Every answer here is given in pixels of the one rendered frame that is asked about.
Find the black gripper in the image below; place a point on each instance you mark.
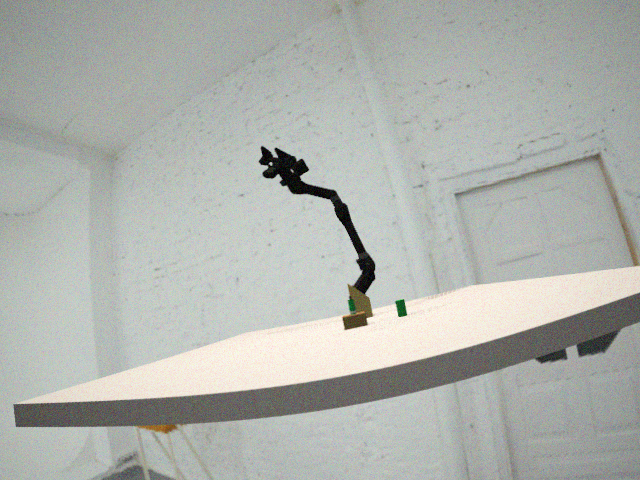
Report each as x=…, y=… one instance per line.
x=284, y=160

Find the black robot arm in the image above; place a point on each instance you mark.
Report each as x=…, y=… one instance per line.
x=296, y=186

